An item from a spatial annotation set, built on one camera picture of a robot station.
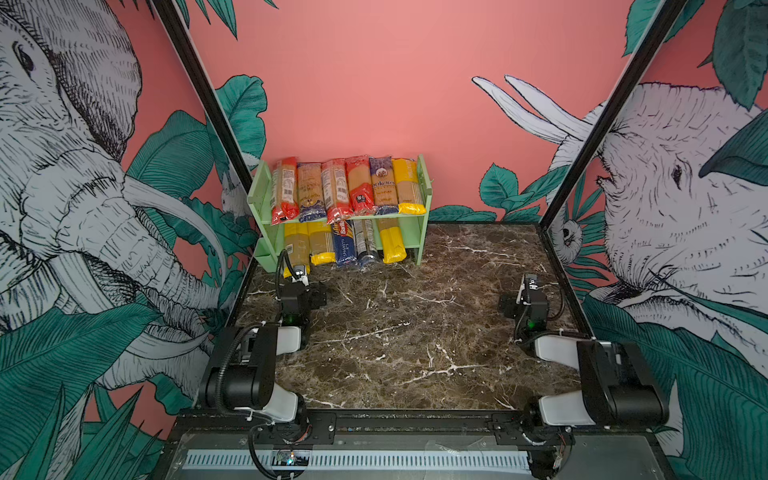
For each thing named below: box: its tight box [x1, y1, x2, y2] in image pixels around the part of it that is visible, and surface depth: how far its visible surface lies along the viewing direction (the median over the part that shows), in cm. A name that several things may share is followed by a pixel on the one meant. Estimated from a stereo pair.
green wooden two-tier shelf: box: [247, 154, 433, 273], surface depth 86 cm
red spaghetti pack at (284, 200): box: [270, 156, 299, 226], surface depth 87 cm
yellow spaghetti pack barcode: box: [283, 223, 311, 278], surface depth 95 cm
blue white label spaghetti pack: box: [353, 219, 382, 270], surface depth 96 cm
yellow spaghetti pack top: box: [392, 158, 427, 215], surface depth 90 cm
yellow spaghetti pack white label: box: [377, 218, 407, 264], surface depth 97 cm
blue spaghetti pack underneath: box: [332, 220, 357, 267], surface depth 95 cm
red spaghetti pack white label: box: [321, 158, 354, 225], surface depth 89 cm
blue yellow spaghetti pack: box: [296, 162, 327, 223], surface depth 88 cm
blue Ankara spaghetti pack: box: [369, 156, 399, 215], surface depth 90 cm
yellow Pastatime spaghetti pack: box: [307, 221, 337, 265], surface depth 95 cm
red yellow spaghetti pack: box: [345, 155, 375, 214], surface depth 90 cm
